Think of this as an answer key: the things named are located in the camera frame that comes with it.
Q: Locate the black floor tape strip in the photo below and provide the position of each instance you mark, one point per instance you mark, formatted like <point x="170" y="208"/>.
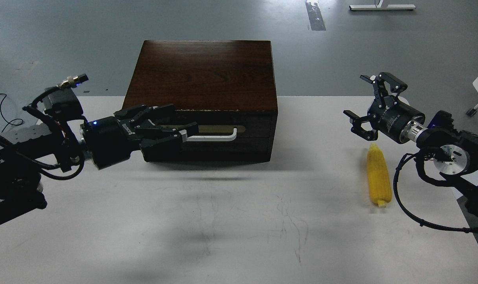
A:
<point x="316" y="21"/>

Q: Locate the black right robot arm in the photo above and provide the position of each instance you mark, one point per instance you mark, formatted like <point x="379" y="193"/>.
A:
<point x="444" y="155"/>

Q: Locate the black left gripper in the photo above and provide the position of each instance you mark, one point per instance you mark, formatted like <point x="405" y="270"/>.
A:
<point x="111" y="140"/>

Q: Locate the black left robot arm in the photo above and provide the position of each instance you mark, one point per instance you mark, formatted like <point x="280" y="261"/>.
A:
<point x="64" y="140"/>

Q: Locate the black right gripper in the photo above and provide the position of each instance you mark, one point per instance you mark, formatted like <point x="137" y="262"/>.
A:
<point x="392" y="120"/>

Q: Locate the wooden drawer with white handle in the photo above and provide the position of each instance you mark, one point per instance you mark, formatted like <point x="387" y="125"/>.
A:
<point x="223" y="127"/>

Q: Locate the white table leg base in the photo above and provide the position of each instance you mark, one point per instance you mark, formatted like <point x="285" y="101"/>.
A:
<point x="382" y="5"/>

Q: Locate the dark wooden drawer cabinet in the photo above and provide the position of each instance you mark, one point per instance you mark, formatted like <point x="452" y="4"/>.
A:
<point x="210" y="77"/>

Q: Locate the yellow corn cob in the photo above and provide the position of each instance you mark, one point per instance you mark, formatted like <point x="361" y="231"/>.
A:
<point x="380" y="189"/>

